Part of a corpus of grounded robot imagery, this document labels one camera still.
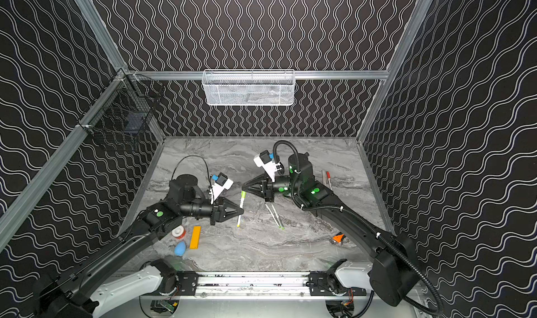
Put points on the white pen green tip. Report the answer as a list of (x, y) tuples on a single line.
[(273, 215)]

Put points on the blue egg-shaped sponge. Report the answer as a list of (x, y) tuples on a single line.
[(180, 248)]

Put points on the orange handled metal tool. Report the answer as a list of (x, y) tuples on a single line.
[(338, 238)]

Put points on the yellow rectangular block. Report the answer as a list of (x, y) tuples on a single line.
[(195, 237)]

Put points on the white pen red cap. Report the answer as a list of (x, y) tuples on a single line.
[(329, 180)]

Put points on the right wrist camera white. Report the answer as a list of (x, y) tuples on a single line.
[(266, 161)]

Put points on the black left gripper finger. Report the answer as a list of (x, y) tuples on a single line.
[(230, 206), (231, 214)]

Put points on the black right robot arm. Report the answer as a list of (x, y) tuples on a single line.
[(394, 274)]

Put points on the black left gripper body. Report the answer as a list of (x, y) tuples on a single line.
[(215, 212)]

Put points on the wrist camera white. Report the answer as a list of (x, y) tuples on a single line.
[(220, 183), (266, 161)]

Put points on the white wire mesh basket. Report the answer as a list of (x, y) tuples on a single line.
[(249, 86)]

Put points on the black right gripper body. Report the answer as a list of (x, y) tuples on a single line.
[(268, 187)]

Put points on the white pen yellow tip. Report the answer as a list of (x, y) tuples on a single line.
[(241, 205)]

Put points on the red white tape roll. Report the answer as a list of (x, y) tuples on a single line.
[(179, 233)]

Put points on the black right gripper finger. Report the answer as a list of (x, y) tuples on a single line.
[(253, 182), (255, 190)]

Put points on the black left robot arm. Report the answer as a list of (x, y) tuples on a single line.
[(69, 294)]

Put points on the black wire mesh basket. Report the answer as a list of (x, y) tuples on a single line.
[(127, 119)]

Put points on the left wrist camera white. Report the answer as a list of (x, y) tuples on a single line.
[(220, 183)]

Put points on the white pen green end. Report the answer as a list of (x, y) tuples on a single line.
[(280, 224)]

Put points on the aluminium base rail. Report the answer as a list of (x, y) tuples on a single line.
[(209, 285)]

